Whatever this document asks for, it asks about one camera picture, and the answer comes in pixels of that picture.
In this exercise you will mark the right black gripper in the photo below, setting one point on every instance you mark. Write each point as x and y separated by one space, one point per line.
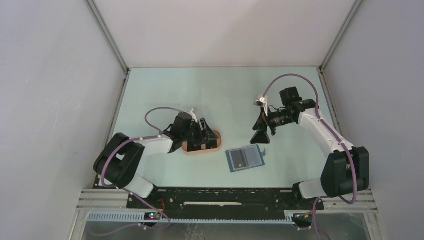
261 136

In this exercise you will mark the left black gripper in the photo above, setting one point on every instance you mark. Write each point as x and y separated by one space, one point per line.
209 134

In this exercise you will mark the pink oval tray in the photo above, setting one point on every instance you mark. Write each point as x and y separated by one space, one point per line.
184 145

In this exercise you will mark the blue card holder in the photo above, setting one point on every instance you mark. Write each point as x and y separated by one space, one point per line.
245 158

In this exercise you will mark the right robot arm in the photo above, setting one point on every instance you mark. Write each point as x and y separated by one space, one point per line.
346 170

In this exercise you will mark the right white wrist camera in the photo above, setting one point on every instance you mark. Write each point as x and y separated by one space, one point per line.
262 101

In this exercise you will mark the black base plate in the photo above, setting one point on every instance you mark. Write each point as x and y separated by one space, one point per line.
232 204

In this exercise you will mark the aluminium frame rail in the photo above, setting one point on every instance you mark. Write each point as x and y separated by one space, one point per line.
102 204

